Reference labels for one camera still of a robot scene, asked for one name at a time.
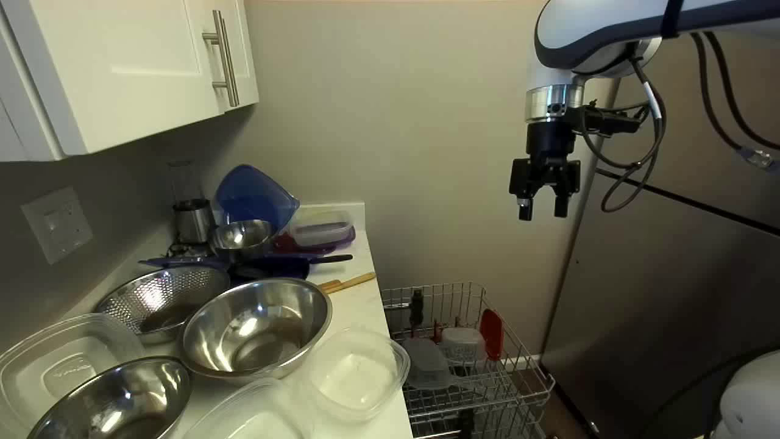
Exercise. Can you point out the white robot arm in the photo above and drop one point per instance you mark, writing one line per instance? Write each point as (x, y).
(580, 39)

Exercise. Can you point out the stainless steel refrigerator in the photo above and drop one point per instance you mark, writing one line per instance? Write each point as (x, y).
(675, 279)

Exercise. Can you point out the white wall cabinet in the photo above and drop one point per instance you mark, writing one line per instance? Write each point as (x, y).
(82, 77)

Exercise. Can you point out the red item in rack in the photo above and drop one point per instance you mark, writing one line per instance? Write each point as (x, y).
(491, 328)

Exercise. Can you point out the steel cup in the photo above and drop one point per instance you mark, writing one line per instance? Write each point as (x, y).
(194, 220)

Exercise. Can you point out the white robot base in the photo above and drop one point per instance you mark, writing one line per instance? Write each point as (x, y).
(749, 405)

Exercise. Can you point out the cabinet door handle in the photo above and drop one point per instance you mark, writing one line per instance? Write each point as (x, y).
(220, 39)

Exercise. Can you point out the black pan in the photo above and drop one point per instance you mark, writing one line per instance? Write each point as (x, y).
(282, 267)

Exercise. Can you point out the purple lidded container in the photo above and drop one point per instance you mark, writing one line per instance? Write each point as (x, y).
(315, 231)

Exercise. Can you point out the clear container in rack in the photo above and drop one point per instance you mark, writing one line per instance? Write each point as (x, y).
(431, 366)

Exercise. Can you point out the front steel bowl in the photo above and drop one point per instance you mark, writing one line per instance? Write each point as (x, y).
(130, 401)

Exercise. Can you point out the clear square plastic container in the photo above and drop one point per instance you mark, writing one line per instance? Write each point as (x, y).
(354, 374)

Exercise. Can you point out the black utensil in rack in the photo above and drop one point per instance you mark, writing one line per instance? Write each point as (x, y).
(417, 309)

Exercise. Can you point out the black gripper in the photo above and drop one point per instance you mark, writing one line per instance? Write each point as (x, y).
(548, 165)

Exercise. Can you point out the white upper dishwasher rack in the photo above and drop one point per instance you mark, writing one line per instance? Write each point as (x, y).
(497, 401)

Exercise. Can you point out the white bowl in rack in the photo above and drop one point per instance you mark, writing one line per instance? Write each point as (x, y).
(465, 348)

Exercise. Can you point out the wall outlet plate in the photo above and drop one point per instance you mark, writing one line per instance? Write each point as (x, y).
(60, 222)

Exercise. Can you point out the small steel bowl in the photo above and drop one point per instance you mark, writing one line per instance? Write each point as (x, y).
(244, 235)

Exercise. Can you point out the blue plastic bowl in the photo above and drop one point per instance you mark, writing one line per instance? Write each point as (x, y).
(250, 193)

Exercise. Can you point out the wooden spoon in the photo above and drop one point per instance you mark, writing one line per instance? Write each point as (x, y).
(338, 287)

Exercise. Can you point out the large steel mixing bowl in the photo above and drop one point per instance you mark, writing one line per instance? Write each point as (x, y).
(257, 331)

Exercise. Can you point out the steel mesh colander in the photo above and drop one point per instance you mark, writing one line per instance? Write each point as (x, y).
(157, 305)

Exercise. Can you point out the clear plastic container left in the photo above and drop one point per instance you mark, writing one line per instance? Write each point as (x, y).
(52, 362)

